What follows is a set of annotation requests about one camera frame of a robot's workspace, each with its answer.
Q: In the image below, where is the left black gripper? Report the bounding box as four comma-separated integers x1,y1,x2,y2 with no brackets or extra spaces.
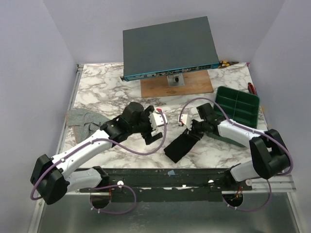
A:
129,107,163,144

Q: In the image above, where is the black underwear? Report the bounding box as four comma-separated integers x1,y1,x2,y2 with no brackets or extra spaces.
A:
164,130,204,163

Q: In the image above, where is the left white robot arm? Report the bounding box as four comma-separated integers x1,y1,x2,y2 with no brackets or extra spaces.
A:
30,102,167,204

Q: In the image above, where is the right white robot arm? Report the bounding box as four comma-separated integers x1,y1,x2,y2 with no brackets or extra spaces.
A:
189,103,293,190

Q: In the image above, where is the grey striped underwear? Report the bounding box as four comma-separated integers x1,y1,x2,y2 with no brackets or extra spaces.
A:
66,108,109,144

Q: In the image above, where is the green divided plastic tray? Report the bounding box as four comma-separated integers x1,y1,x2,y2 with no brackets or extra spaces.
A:
206,86,261,148

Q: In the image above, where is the brown plywood board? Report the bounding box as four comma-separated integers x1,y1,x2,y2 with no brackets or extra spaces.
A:
140,70,214,98

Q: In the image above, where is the red black utility knife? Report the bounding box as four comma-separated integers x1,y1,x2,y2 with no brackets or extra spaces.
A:
247,83,258,96

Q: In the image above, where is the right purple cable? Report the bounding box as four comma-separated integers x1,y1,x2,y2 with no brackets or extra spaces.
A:
179,97,294,211

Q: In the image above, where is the purple cable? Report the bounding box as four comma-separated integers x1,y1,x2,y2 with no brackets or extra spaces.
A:
179,97,294,211
30,108,167,214

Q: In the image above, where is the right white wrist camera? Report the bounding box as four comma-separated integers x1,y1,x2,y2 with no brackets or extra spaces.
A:
178,114,192,131

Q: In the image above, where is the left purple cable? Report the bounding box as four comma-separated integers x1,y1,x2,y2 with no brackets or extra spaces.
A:
30,108,167,214

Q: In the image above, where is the black metal base rail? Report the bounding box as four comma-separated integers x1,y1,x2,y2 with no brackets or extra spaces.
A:
80,168,252,202

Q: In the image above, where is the grey metal stand bracket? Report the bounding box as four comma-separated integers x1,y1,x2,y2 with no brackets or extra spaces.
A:
167,74,185,87

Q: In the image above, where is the grey network switch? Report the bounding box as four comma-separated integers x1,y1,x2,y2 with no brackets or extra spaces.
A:
121,17,219,82

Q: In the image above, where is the aluminium frame rail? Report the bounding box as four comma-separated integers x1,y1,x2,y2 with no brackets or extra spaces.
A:
27,64,84,233

